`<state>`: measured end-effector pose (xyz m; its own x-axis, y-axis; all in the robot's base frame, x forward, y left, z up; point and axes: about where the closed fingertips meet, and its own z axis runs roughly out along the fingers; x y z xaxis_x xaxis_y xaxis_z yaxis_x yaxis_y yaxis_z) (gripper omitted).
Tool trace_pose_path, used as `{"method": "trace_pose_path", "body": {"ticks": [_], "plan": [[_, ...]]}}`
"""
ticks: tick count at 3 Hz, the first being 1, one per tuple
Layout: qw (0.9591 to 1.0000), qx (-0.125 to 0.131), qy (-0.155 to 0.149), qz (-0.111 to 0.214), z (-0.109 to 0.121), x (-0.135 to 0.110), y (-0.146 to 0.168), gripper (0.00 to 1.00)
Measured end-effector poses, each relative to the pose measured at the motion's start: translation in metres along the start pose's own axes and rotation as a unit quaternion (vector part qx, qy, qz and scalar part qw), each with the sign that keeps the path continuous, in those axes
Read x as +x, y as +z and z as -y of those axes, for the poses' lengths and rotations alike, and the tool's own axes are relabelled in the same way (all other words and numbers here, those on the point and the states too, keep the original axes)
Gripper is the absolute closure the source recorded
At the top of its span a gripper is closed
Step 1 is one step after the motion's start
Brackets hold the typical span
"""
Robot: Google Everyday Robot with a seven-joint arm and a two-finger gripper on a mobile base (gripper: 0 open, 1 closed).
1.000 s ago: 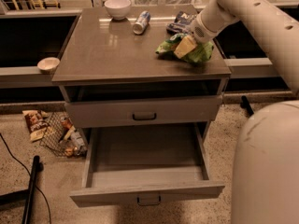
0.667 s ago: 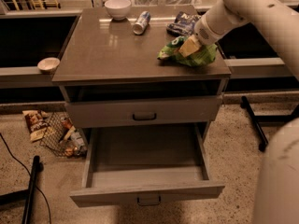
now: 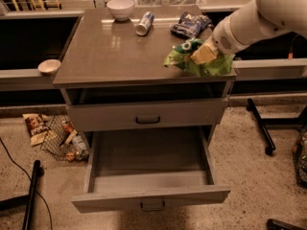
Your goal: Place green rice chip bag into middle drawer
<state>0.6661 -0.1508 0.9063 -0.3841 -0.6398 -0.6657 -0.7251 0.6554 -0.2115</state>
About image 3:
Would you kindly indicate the black stand leg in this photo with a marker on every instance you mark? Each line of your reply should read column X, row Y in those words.
column 28, row 200
column 263, row 123

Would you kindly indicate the wire mesh basket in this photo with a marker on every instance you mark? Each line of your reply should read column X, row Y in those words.
column 63, row 142

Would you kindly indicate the open grey bottom drawer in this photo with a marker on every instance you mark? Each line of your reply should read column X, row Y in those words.
column 149, row 170

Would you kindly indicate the black object bottom right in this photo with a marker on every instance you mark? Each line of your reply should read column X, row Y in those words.
column 274, row 224

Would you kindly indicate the grey drawer cabinet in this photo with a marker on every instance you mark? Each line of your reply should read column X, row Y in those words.
column 108, row 63

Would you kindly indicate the blue snack bag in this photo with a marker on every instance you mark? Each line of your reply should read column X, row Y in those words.
column 191, row 25

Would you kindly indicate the black stand leg left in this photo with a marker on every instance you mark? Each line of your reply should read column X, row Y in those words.
column 28, row 200

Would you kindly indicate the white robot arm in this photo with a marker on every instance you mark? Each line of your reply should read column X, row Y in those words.
column 257, row 20

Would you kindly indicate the black stand leg right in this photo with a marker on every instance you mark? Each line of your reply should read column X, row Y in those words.
column 263, row 123

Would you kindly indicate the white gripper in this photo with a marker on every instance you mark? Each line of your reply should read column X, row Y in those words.
column 221, row 39

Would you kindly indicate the brown snack bag on floor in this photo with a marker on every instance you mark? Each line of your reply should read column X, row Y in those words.
column 36, row 124

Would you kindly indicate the white blue can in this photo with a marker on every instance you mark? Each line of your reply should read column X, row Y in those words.
column 145, row 23

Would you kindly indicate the large white bowl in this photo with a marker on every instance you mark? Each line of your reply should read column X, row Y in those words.
column 121, row 10

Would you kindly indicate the closed grey middle drawer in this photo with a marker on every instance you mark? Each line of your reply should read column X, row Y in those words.
column 121, row 116

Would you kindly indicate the green rice chip bag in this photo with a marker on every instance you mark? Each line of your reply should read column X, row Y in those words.
column 181, row 58

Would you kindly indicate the small white bowl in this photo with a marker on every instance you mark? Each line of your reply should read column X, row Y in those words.
column 49, row 66

